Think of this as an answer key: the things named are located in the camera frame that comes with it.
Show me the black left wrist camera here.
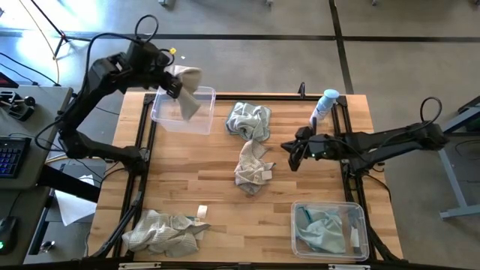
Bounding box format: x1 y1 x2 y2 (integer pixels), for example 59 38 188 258
148 46 172 69

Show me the black stand leg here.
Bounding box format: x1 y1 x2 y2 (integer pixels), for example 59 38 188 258
29 0 69 58

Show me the blue air freshener spray bottle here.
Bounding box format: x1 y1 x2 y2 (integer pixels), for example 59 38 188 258
308 88 341 127

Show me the black computer mouse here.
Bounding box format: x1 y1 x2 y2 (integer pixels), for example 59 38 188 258
0 215 19 256

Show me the black aluminium table frame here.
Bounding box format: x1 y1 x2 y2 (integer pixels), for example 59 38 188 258
88 82 404 263

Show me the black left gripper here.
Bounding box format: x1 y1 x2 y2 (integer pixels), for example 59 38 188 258
151 62 185 100

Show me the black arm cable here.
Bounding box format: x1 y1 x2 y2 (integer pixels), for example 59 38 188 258
419 96 443 125
84 13 161 82

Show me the white paper sheet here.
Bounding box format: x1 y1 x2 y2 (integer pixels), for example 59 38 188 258
54 174 98 227

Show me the black support beam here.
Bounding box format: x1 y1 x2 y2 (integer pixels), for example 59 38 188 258
36 164 101 203

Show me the grey side desk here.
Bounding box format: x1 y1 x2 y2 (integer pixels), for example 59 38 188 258
0 85 74 266

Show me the black backlit keyboard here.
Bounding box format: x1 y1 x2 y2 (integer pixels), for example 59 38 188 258
0 136 33 179

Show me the black clamp device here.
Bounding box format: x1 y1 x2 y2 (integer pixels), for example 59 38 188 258
0 89 37 122

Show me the clear plastic bin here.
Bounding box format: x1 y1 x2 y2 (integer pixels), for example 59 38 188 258
290 200 371 263
149 85 218 136

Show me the light blue towel teal trim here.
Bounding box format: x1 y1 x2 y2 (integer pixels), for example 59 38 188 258
295 208 348 255
224 100 272 143

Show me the grey metal stand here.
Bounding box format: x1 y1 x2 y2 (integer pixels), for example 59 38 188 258
436 95 480 221

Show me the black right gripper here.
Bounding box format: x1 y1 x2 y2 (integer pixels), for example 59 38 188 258
280 126 335 173

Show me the grey plush microfiber towel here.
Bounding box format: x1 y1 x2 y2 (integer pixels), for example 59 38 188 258
164 64 203 122

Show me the beige waffle microfiber towel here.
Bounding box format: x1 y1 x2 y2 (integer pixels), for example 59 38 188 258
233 139 277 196
121 208 212 259

